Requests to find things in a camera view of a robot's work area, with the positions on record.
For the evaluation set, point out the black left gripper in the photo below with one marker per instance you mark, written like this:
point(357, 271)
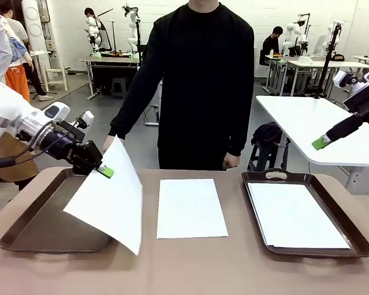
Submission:
point(77, 152)

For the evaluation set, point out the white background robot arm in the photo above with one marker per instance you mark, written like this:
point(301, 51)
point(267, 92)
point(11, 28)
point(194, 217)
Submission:
point(292, 30)
point(132, 30)
point(330, 32)
point(92, 30)

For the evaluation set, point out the person's right forearm black sleeve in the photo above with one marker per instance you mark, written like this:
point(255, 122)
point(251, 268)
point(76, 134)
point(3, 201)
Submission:
point(126, 120)

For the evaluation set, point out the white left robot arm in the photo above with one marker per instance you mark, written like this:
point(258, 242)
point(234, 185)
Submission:
point(6, 107)

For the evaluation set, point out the person's left forearm black sleeve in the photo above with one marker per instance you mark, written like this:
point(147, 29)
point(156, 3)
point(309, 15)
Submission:
point(241, 132)

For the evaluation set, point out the person's right hand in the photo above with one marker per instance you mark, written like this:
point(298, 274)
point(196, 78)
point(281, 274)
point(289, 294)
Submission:
point(108, 144)

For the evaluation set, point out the person's left hand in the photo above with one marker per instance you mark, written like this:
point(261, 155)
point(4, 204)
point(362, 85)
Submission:
point(232, 160)

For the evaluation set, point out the black tripod stand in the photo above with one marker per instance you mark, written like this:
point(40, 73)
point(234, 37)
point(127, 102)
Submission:
point(326, 66)

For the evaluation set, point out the white background work table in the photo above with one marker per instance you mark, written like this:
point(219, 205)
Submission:
point(341, 64)

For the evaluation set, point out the black stool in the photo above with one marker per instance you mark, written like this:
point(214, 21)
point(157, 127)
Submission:
point(264, 156)

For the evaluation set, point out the grey plastic stool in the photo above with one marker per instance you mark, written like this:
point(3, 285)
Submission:
point(120, 87)

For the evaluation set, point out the white computer monitor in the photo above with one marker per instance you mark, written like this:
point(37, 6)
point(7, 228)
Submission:
point(319, 44)

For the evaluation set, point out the dark brown plastic tray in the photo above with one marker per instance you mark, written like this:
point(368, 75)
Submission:
point(319, 253)
point(34, 227)

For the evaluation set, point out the light wooden step stool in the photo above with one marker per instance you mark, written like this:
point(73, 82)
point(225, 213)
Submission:
point(57, 77)

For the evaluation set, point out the background person black jacket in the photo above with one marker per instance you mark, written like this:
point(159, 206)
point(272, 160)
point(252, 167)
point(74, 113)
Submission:
point(269, 46)

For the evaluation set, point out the brown background work table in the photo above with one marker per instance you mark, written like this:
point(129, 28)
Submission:
point(110, 60)

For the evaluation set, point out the person in black sweater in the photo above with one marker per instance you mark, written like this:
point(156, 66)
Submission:
point(203, 77)

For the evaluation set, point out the small white side table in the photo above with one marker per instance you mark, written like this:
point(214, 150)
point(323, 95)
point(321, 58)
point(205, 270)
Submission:
point(38, 53)

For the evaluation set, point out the background person dark clothes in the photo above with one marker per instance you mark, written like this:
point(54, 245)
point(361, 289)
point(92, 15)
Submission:
point(89, 11)

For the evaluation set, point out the white tower air conditioner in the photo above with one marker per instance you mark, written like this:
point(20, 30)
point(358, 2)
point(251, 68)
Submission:
point(34, 24)

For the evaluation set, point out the background person grey shirt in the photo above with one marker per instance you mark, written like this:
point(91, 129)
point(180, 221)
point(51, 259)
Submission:
point(18, 27)

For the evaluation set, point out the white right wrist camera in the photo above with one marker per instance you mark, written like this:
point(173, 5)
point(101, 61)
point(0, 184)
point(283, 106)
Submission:
point(342, 79)

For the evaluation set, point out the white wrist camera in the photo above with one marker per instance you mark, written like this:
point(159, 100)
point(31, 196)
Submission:
point(86, 119)
point(342, 79)

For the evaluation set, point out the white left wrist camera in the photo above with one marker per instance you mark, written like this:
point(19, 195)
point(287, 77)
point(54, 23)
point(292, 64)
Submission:
point(86, 119)

